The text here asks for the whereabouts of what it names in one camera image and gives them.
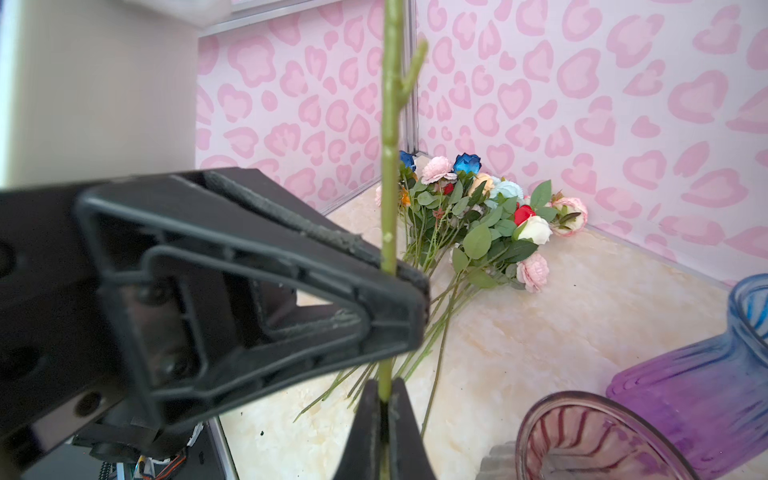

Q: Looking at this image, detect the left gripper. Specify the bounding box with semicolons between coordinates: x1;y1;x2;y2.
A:
1;181;193;462

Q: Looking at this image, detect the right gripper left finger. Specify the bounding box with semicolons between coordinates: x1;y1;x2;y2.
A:
333;380;380;480

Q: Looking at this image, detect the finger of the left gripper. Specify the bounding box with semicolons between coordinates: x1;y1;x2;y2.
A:
197;167;385;271
75;173;430;429

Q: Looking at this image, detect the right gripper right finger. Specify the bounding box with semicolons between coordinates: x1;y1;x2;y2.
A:
389;378;436;480

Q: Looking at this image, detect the dark blue rose stem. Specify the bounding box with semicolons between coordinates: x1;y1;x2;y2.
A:
398;150;417;183

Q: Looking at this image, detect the white rose stem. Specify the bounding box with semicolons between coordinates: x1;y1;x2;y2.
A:
377;1;427;479

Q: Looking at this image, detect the light blue rose stem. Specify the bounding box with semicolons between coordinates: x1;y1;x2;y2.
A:
400;173;538;277

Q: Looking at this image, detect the maroon grey glass vase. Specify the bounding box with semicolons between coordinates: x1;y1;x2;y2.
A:
476;391;699;480

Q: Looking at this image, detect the blue purple glass vase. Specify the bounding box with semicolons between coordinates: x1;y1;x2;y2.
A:
605;274;767;479

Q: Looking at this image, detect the red rose stem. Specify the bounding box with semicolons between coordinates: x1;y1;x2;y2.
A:
293;179;590;439

